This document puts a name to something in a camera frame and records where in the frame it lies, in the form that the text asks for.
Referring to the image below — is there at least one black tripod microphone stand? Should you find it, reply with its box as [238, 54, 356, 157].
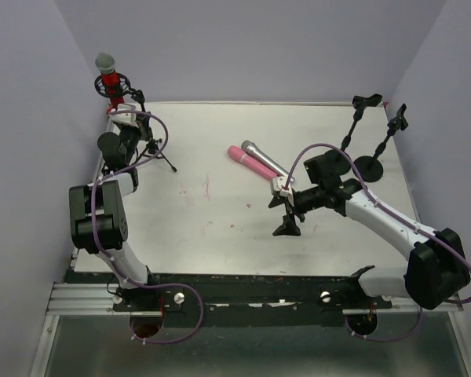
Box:
[94, 70, 167, 173]

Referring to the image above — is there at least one black round-base stand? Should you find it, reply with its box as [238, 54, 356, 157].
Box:
[354, 103, 408, 183]
[326, 93, 382, 175]

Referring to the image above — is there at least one red glitter microphone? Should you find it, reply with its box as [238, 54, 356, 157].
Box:
[95, 53, 124, 109]

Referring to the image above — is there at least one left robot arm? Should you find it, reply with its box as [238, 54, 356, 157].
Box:
[68, 123, 154, 309]

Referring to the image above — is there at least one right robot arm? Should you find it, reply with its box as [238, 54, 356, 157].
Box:
[269, 156, 471, 309]

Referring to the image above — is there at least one silver microphone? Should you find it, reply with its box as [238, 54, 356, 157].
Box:
[241, 140, 289, 177]

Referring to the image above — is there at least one pink microphone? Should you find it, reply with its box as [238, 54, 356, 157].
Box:
[227, 145, 277, 181]

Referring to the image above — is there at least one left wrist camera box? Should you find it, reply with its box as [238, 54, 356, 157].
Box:
[107, 104, 138, 127]

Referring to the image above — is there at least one black mounting rail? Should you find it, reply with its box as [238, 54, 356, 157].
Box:
[64, 269, 393, 329]

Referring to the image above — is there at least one aluminium frame rail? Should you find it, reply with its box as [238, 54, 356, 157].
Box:
[46, 103, 462, 315]

